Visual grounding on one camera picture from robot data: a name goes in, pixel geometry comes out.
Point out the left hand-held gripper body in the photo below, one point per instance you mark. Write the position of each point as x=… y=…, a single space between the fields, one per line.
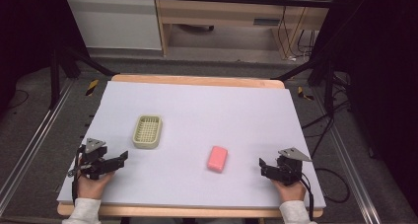
x=95 y=160

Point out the wooden desk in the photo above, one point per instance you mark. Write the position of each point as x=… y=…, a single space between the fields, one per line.
x=223 y=12

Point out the person's left hand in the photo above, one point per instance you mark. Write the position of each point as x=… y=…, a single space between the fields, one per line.
x=92 y=186

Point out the white cabinet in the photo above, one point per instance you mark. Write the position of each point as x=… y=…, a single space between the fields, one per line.
x=115 y=20

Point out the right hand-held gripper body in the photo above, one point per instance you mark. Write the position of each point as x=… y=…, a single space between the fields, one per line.
x=288 y=168

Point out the black metal stand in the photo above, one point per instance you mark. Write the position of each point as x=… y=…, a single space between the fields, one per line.
x=55 y=79
x=328 y=82

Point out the white foam board mat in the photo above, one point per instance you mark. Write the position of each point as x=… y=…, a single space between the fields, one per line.
x=203 y=118

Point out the beige plastic soap dish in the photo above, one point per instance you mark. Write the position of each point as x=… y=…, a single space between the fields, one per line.
x=147 y=132

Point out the person's right hand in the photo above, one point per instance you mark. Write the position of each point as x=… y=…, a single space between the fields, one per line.
x=290 y=191

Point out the metal floor rail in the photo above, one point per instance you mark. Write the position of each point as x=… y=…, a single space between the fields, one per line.
x=351 y=171
x=33 y=141

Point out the pink soap bar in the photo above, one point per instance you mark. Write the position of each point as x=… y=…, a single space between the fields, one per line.
x=217 y=158

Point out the wooden table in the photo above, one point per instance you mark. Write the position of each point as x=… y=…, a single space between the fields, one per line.
x=197 y=79

